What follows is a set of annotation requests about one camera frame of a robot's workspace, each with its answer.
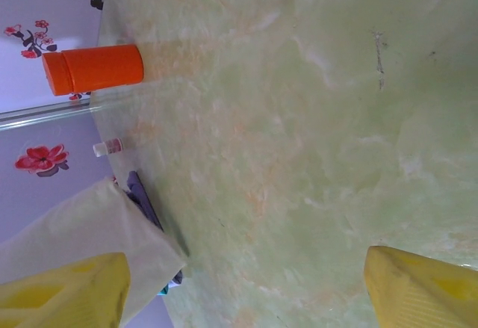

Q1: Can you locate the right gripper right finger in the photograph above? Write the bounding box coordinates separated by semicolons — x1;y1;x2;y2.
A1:
364;244;478;328

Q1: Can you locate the white t-shirt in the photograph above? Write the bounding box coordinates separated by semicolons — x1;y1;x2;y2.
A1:
0;176;187;328

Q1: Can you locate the folded teal t-shirt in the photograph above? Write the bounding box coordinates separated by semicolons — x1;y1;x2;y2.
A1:
158;282;179;298

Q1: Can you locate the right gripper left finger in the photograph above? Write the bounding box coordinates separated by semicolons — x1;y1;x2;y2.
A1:
0;252;131;328

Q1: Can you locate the orange plastic bottle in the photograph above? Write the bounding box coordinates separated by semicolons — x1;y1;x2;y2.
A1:
41;43;145;97

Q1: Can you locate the grey folded item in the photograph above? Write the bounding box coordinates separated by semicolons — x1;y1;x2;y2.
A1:
125;170;184;288

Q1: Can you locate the aluminium frame post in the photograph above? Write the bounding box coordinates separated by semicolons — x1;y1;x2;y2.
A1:
0;102;94;131

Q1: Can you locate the small white-capped bottle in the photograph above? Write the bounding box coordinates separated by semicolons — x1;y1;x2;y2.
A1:
92;137;124;157

